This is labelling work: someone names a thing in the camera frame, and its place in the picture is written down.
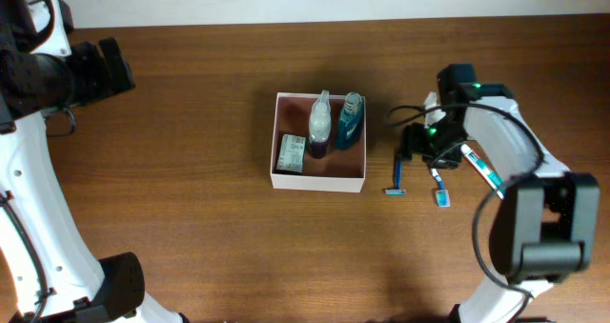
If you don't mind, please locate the blue white toothbrush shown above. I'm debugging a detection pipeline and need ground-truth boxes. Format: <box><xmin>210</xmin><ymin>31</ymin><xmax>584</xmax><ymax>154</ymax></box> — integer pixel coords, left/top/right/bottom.
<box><xmin>430</xmin><ymin>169</ymin><xmax>451</xmax><ymax>208</ymax></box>

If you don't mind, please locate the blue disposable razor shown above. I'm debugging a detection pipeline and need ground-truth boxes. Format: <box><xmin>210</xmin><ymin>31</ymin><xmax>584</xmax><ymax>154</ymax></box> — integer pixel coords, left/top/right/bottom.
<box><xmin>384</xmin><ymin>161</ymin><xmax>406</xmax><ymax>196</ymax></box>

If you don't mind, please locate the white teal toothpaste tube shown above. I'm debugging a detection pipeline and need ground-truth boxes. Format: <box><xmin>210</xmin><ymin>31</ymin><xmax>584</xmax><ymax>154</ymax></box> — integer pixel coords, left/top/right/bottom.
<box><xmin>460</xmin><ymin>144</ymin><xmax>504</xmax><ymax>200</ymax></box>

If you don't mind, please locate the teal mouthwash bottle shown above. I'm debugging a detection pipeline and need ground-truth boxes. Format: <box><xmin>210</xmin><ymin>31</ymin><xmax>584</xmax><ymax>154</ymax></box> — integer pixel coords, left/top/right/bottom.
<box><xmin>335</xmin><ymin>92</ymin><xmax>364</xmax><ymax>151</ymax></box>

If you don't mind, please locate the clear purple spray bottle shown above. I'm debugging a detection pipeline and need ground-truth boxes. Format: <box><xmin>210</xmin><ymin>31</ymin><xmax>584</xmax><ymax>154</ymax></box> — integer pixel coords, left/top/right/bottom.
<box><xmin>308</xmin><ymin>91</ymin><xmax>332</xmax><ymax>159</ymax></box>

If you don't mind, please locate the green white soap box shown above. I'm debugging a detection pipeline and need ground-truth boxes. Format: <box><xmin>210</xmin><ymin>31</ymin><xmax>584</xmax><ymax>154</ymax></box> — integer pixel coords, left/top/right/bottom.
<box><xmin>275</xmin><ymin>134</ymin><xmax>306</xmax><ymax>173</ymax></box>

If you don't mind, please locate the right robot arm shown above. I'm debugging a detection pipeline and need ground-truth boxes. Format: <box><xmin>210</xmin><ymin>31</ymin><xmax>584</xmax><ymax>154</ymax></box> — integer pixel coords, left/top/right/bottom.
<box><xmin>396</xmin><ymin>64</ymin><xmax>600</xmax><ymax>323</ymax></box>

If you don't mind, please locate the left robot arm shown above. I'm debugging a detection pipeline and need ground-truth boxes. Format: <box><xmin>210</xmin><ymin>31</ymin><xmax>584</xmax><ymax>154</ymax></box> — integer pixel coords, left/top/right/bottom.
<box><xmin>1</xmin><ymin>38</ymin><xmax>187</xmax><ymax>322</ymax></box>

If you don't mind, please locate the white open cardboard box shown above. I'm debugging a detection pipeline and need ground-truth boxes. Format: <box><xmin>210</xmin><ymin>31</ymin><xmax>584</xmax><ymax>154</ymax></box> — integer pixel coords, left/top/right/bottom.
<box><xmin>269</xmin><ymin>92</ymin><xmax>367</xmax><ymax>192</ymax></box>

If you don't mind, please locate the right black cable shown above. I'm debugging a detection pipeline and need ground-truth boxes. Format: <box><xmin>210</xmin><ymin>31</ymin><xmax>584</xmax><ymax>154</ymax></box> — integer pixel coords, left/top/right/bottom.
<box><xmin>385</xmin><ymin>102</ymin><xmax>547</xmax><ymax>300</ymax></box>

